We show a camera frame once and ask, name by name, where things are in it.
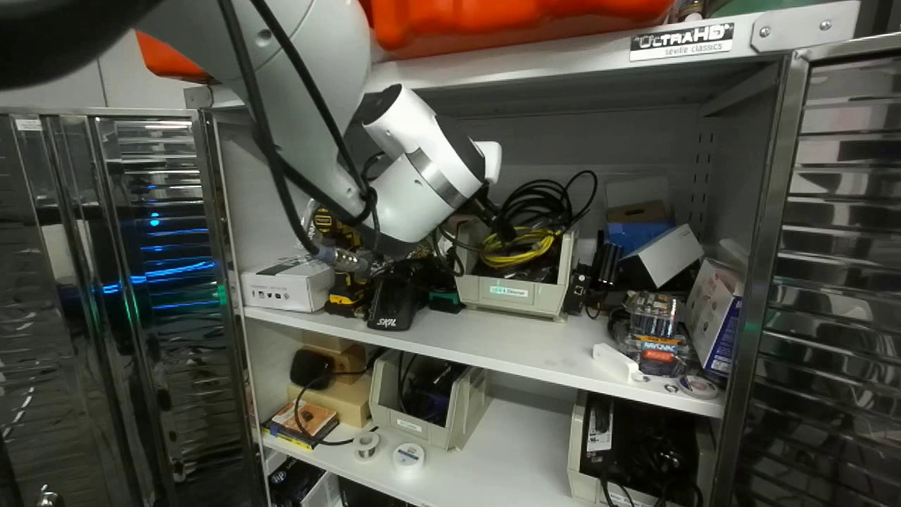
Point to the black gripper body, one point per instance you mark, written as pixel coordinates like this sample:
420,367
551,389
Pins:
476,223

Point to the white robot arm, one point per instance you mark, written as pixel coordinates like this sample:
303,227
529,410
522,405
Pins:
310,58

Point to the small tan box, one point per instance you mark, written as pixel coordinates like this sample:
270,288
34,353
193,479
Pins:
638,212

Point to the white open box flap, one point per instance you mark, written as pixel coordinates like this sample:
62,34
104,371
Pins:
672,254

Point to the white cardboard box green label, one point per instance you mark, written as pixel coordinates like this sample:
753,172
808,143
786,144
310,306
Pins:
285,285

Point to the white blue product box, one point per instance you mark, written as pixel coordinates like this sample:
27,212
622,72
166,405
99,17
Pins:
711,313

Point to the black battery charger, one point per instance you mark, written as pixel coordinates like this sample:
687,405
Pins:
392,306

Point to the metal storage cabinet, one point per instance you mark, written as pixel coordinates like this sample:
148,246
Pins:
525,341

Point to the yellow black power drill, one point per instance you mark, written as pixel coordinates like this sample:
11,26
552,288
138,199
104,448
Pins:
344,270

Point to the small white item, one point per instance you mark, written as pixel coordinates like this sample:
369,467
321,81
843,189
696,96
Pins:
614,358

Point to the orange plastic item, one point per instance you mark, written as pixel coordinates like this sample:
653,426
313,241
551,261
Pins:
487,17

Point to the orange notebook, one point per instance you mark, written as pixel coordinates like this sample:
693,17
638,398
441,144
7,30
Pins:
304,426

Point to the brand label plate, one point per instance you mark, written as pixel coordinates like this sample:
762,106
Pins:
679,41

